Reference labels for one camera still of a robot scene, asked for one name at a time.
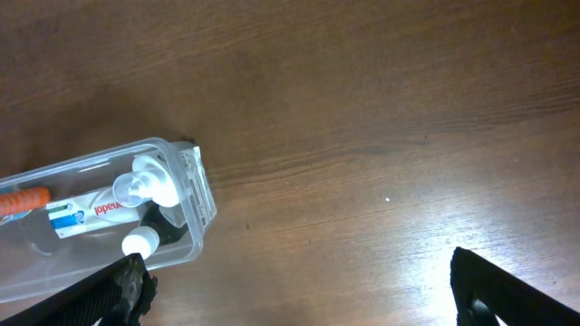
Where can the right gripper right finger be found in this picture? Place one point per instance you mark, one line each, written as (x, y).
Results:
(485, 294)

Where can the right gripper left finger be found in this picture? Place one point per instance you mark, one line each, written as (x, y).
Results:
(117, 295)

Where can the dark bottle white cap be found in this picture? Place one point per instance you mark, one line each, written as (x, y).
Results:
(159, 226)

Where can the white Panadol box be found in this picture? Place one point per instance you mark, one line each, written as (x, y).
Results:
(90, 212)

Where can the orange effervescent tablet tube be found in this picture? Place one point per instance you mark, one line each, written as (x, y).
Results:
(24, 200)

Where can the white spray bottle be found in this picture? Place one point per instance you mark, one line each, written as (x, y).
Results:
(149, 183)

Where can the clear plastic container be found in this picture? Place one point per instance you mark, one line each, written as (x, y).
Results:
(34, 260)

